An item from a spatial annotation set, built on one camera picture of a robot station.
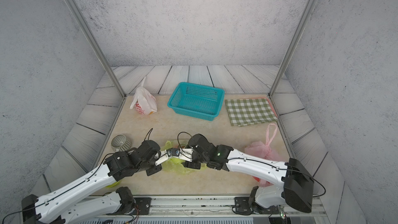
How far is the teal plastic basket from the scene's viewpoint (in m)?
1.10

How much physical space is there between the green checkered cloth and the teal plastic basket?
82mm

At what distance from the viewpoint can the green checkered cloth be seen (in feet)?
3.47
